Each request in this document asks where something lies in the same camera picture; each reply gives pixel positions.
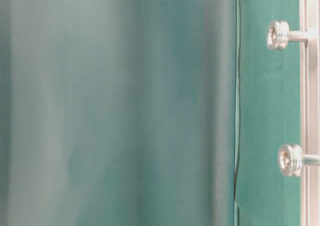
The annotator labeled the upper silver pulley shaft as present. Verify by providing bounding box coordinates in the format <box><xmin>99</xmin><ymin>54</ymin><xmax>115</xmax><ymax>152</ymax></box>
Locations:
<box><xmin>266</xmin><ymin>21</ymin><xmax>310</xmax><ymax>50</ymax></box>

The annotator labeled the silver pulley shaft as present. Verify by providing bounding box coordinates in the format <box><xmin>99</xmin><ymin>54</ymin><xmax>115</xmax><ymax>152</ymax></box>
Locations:
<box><xmin>266</xmin><ymin>21</ymin><xmax>310</xmax><ymax>50</ymax></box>
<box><xmin>278</xmin><ymin>144</ymin><xmax>320</xmax><ymax>177</ymax></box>

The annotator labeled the lower silver pulley shaft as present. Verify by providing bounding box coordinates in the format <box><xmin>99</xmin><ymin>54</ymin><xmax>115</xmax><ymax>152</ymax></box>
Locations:
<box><xmin>278</xmin><ymin>144</ymin><xmax>320</xmax><ymax>177</ymax></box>

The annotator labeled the green table cloth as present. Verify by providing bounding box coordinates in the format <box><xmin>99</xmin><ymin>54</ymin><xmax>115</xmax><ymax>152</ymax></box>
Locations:
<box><xmin>234</xmin><ymin>0</ymin><xmax>300</xmax><ymax>225</ymax></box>

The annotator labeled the aluminium extrusion rail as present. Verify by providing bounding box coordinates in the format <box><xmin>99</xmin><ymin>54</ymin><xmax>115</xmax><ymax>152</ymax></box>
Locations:
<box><xmin>299</xmin><ymin>0</ymin><xmax>320</xmax><ymax>225</ymax></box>

